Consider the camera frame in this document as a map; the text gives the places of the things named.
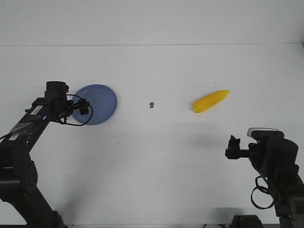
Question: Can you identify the blue round plate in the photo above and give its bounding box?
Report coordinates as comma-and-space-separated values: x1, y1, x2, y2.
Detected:
76, 84, 118, 125

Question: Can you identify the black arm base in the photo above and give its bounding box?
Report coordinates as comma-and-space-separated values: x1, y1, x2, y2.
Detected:
229, 215, 264, 228

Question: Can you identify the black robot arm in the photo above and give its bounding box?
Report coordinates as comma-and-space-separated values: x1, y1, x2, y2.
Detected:
0, 81, 93, 228
225, 128, 304, 228

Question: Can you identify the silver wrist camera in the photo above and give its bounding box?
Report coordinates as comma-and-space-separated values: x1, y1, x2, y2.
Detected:
247, 127, 279, 138

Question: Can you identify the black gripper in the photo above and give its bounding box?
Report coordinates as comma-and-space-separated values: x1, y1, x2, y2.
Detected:
225, 132, 285, 162
45, 81, 90, 119

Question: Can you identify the yellow corn cob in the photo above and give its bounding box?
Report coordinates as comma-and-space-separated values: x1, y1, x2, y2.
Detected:
192, 90, 230, 113

